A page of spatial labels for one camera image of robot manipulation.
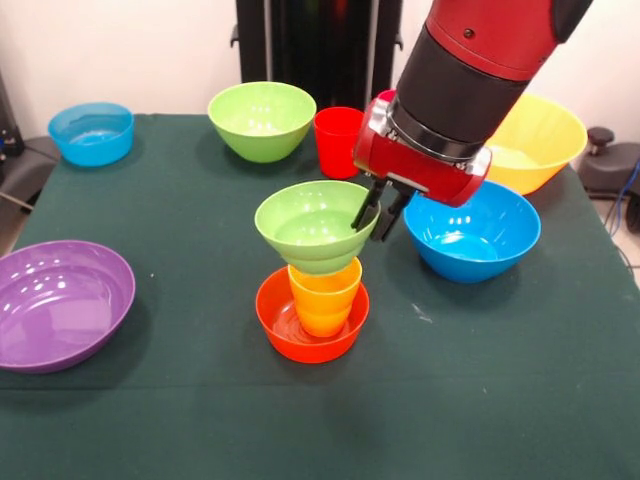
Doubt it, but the orange plastic bowl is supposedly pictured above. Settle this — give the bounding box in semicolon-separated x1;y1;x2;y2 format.
254;267;371;365

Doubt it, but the small green ribbed bowl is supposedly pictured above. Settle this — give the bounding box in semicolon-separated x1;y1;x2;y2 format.
254;180;382;276

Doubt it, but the yellow plastic bowl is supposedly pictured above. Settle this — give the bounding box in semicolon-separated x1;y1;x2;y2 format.
482;93;589;196

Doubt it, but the large blue plastic bowl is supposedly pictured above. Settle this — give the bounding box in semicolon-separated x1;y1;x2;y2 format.
402;179;543;285

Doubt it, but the dark green tablecloth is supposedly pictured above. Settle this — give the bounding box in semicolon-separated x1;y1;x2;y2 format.
0;113;640;480

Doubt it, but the blue cable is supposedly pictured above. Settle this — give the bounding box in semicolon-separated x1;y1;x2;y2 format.
605;158;640;237

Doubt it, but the red plastic cup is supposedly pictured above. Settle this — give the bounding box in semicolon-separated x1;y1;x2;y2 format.
313;106;366;180

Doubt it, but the orange plastic cup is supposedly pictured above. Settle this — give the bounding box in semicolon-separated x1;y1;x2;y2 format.
287;256;363;338

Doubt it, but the grey machine base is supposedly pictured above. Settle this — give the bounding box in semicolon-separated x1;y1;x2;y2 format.
0;134;64;211

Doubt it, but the small blue plastic bowl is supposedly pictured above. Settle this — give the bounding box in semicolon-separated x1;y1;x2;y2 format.
47;102;135;168

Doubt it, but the large green plastic bowl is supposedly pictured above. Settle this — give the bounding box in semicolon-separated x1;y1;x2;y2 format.
207;81;318;164

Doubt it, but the black equipment rack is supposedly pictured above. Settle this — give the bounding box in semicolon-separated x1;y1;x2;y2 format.
0;69;26;169

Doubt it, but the purple plastic bowl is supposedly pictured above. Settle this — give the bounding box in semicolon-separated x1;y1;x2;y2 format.
0;239;137;375

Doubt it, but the grey base with black knob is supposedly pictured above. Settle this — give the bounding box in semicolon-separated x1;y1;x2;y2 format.
579;126;640;201

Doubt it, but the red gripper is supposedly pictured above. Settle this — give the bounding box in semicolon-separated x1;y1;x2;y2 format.
350;89;493;244

